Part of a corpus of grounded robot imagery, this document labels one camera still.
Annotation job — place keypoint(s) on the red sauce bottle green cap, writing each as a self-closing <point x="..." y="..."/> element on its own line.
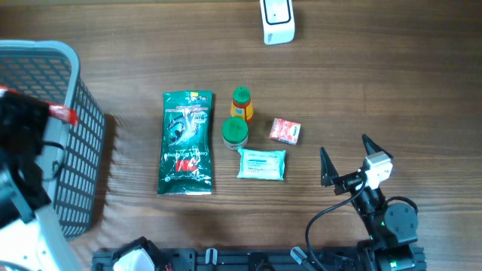
<point x="241" y="105"/>

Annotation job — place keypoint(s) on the green glove package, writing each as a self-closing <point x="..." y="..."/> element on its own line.
<point x="185" y="153"/>

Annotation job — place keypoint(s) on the green lid spice jar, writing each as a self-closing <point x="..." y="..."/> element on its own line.
<point x="235" y="133"/>

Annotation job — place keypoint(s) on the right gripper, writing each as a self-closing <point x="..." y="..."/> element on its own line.
<point x="329" y="175"/>

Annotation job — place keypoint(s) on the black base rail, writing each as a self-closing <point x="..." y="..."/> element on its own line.
<point x="263" y="259"/>

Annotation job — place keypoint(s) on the teal wet wipes pack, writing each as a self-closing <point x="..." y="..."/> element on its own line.
<point x="264" y="165"/>

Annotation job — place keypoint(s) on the red instant coffee stick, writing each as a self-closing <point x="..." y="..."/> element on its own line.
<point x="24" y="104"/>

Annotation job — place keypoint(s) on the grey plastic mesh basket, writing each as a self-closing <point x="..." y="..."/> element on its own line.
<point x="51" y="72"/>

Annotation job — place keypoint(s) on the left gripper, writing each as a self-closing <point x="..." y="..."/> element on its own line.
<point x="38" y="111"/>

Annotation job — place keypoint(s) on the white barcode scanner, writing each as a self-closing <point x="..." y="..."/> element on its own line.
<point x="277" y="17"/>

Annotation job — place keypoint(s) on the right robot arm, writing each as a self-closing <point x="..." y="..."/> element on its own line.
<point x="391" y="223"/>

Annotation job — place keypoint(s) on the small red white box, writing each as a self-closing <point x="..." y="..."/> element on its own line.
<point x="285" y="131"/>

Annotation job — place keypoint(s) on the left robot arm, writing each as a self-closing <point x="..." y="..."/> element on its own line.
<point x="31" y="237"/>

